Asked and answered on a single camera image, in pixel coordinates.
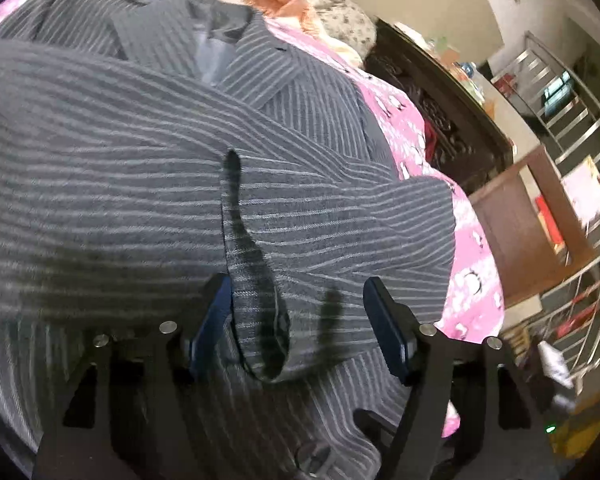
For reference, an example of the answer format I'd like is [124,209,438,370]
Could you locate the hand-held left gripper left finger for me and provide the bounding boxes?
[32,273,233,480]

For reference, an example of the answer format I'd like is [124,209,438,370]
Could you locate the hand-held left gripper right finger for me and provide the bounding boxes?
[353,277,558,480]

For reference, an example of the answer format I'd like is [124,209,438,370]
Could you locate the grey pinstriped suit jacket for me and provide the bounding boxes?
[0,0,457,480]

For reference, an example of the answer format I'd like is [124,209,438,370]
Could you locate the pink printed bed sheet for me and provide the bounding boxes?
[0,0,506,438]

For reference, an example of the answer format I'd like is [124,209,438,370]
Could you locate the brown wooden chair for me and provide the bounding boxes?
[467,146,597,306]

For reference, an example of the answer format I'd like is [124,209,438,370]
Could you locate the dark carved wooden headboard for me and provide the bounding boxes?
[364,17,516,193]

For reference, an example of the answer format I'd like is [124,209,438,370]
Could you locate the floral pillow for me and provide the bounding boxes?
[272,0,378,58]

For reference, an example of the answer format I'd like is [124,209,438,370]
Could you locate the metal wire rack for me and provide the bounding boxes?
[522,30,600,391]

